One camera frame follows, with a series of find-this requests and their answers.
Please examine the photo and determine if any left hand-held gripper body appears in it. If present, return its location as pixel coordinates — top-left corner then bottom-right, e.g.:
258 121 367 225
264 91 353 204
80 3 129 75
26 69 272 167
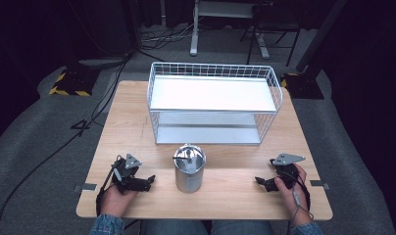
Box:
112 153 143 195

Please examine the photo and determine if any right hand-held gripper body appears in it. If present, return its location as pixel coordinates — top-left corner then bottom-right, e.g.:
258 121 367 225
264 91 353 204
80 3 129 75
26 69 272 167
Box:
270 153 307 191

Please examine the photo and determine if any person's right hand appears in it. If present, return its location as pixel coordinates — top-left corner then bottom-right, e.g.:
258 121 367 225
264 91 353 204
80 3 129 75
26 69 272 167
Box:
273 164 312 227

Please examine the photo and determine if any person's left hand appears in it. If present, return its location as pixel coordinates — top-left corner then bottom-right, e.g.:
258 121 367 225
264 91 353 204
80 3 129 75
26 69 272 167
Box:
99 183 139 218

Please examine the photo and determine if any grey tape strip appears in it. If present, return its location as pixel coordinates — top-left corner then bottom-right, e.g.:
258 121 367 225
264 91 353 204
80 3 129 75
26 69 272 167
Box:
73 182 98 193
309 179 331 191

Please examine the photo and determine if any steel canister with lid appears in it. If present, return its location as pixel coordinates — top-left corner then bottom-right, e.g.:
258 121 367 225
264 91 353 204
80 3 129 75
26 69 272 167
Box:
172 143 207 194

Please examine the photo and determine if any person's left denim sleeve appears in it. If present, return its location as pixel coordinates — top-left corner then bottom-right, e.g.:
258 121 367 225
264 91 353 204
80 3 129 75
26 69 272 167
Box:
88 212 125 235

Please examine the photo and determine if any person's denim sleeve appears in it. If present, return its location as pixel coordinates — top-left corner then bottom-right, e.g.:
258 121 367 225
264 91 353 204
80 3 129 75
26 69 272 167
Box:
289 221 325 235
88 212 125 235

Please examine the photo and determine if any person's right denim sleeve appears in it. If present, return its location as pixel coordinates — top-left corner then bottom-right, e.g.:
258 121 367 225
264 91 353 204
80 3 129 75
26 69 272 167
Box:
289 221 325 235

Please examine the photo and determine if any black yellow striped stand base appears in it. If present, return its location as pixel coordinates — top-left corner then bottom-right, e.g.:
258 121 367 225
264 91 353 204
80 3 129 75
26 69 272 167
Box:
48 66 102 98
279 71 325 100

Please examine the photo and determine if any black slanted pole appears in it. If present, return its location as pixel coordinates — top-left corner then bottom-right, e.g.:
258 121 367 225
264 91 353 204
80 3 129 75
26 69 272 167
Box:
295 0 349 74

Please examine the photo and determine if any black metal stand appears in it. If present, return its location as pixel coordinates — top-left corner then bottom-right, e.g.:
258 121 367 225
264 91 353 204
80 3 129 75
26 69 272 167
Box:
239 2 302 68

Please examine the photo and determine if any grey right gripper cable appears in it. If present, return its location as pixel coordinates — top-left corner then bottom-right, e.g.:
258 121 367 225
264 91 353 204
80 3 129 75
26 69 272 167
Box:
284 181 316 235

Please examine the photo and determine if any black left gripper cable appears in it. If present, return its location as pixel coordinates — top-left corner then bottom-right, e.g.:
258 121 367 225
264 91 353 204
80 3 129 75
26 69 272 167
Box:
94 156 123 218

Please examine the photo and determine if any long black floor cable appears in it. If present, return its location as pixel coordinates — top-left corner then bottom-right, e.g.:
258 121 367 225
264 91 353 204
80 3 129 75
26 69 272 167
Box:
0 53 135 235

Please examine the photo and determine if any white wire shelf rack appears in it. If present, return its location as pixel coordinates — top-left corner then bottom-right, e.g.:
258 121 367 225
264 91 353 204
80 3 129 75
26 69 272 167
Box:
146 61 284 147

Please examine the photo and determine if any bundle of floor cables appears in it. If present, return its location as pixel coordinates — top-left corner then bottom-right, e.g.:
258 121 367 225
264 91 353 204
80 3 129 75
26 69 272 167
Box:
138 22 200 52

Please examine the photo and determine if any white metal desk frame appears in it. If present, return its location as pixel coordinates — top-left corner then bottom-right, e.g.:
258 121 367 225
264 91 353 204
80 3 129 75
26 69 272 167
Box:
189 0 272 60

